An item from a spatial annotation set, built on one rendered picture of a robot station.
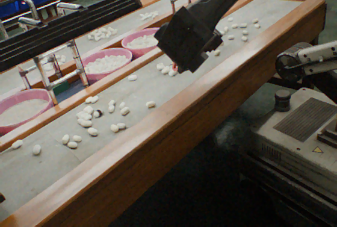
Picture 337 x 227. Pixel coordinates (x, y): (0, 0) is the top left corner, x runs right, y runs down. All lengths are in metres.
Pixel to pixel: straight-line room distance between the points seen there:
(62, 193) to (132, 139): 0.26
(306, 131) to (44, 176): 1.01
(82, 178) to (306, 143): 0.86
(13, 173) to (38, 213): 0.24
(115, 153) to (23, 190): 0.28
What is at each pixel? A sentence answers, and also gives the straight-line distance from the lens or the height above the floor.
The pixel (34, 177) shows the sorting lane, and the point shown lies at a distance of 1.06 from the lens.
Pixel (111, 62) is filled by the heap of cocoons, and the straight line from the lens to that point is 1.59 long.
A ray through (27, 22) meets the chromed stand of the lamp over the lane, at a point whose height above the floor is 1.12.
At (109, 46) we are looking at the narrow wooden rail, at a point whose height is 0.76.
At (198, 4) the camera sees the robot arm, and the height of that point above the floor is 1.21.
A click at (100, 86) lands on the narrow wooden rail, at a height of 0.76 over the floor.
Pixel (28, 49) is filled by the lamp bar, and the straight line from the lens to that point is 1.03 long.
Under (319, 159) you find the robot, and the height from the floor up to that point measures 0.47.
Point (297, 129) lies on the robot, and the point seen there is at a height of 0.48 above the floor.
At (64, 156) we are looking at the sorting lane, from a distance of 1.08.
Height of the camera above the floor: 1.38
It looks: 32 degrees down
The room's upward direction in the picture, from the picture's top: 11 degrees counter-clockwise
